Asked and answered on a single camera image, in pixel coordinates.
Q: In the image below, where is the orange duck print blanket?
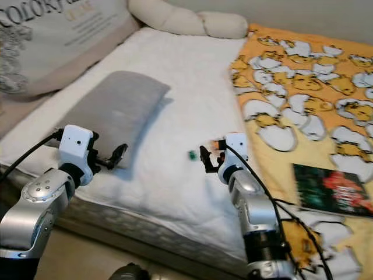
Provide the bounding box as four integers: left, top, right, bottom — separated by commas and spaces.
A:
230, 23, 373, 280

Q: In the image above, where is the dark green red book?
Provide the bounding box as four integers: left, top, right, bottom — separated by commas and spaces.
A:
293, 163, 373, 218

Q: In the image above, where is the grey rectangular pillow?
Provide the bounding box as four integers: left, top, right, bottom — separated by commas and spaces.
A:
51, 71, 171, 171

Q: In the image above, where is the large grey printed headboard cushion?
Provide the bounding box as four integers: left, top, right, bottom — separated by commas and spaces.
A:
0, 0, 142, 153

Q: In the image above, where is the long beige bolster pillow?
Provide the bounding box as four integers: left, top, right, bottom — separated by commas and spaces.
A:
127, 0, 249, 40

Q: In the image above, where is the dark robot foot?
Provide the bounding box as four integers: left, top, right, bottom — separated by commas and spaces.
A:
110, 262, 151, 280

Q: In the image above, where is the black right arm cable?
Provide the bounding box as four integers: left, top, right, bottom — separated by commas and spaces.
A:
226, 143, 334, 280

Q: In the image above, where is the grey quilted mattress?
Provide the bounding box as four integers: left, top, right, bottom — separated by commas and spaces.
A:
6, 169, 254, 278

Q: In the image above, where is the white quilted mattress pad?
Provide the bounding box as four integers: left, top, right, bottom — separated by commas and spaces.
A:
3, 27, 304, 264

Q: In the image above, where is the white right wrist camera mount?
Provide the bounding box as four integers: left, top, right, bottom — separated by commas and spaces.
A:
217, 132, 250, 176

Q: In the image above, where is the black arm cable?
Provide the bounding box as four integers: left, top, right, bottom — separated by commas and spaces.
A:
226, 143, 334, 280
0, 131, 65, 179

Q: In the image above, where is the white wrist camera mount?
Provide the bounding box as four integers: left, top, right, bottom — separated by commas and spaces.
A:
59, 124, 98, 179
217, 132, 250, 176

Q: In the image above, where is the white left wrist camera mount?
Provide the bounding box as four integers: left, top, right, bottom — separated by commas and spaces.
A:
59, 124, 98, 179

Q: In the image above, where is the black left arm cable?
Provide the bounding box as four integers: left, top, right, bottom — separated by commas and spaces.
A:
0, 131, 65, 179

